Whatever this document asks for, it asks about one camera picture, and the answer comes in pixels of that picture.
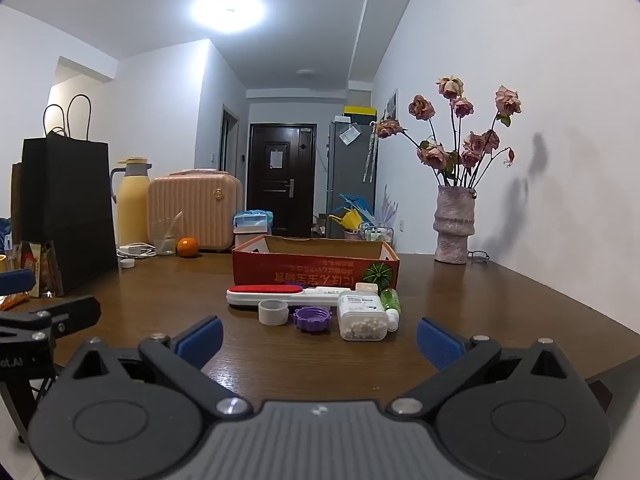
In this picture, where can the folded umbrella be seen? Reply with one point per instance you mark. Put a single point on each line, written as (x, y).
(370, 152)

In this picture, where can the black paper bag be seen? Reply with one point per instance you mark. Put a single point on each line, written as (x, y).
(65, 210)

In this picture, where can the dried pink roses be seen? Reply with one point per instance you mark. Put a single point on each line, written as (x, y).
(442, 155)

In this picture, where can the clear glass cup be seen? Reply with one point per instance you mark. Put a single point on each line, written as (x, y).
(166, 237)

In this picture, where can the dark brown door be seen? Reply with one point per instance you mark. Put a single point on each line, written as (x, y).
(280, 170)

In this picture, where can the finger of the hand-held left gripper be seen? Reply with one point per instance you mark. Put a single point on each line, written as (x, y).
(17, 282)
(70, 312)

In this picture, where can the purple ridged lid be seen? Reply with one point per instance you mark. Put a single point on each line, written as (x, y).
(312, 319)

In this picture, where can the round ceiling light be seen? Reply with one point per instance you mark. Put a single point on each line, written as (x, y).
(227, 10)

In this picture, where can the green transparent bottle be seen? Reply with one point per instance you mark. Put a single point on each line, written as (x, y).
(391, 302)

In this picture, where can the orange fruit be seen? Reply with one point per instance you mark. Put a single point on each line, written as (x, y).
(188, 247)

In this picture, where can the pink textured vase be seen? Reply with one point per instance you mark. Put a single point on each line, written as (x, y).
(453, 225)

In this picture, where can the white pill bottle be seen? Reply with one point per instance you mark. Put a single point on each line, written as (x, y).
(361, 317)

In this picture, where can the white bin with blue bag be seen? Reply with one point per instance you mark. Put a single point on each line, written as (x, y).
(252, 225)

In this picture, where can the wall poster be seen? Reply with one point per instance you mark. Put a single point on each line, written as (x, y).
(391, 105)

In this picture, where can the grey refrigerator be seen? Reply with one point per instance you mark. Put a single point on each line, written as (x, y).
(350, 170)

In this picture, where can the pink ribbed suitcase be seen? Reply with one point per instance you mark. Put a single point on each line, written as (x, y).
(200, 210)

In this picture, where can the yellow watering can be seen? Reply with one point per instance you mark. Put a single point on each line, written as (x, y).
(352, 217)

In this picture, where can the white tape roll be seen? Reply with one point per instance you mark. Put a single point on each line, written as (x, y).
(273, 312)

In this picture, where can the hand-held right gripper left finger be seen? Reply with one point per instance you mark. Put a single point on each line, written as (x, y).
(202, 340)

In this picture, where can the red cardboard box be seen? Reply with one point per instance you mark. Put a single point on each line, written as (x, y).
(300, 270)

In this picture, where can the yellow thermos jug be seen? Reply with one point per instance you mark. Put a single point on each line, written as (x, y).
(132, 205)

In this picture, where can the small white box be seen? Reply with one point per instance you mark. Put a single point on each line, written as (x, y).
(366, 287)

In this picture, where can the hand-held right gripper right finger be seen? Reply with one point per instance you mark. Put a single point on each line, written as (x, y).
(440, 342)

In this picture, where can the red and white lint brush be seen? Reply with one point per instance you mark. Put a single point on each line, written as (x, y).
(270, 294)

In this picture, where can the yellow box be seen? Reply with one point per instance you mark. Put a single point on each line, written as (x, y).
(360, 111)

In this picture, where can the snack packet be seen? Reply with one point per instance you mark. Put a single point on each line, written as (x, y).
(42, 270)

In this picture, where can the eyeglasses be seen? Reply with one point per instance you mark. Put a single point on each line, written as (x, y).
(479, 255)

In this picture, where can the small white cap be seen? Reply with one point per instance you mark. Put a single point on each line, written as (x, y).
(127, 263)

